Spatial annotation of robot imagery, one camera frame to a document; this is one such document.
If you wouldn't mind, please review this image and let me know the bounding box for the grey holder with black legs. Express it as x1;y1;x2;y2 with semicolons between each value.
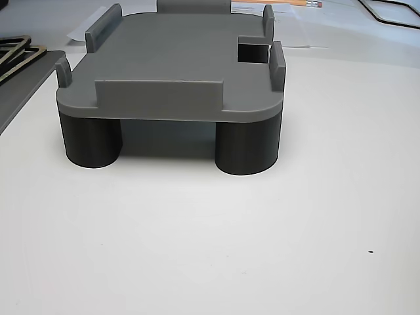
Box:
54;0;287;177

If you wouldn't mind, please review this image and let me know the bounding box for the white paper sheet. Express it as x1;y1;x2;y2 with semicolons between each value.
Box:
67;6;111;43

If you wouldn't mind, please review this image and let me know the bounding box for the yellow pencil with pink eraser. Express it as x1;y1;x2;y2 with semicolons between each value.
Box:
289;0;323;9

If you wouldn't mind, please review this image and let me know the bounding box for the dark grey flat tray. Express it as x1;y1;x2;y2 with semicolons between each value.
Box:
0;50;68;136

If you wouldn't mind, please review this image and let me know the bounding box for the thin black rectangular frame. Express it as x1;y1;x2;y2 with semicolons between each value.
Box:
356;0;420;30

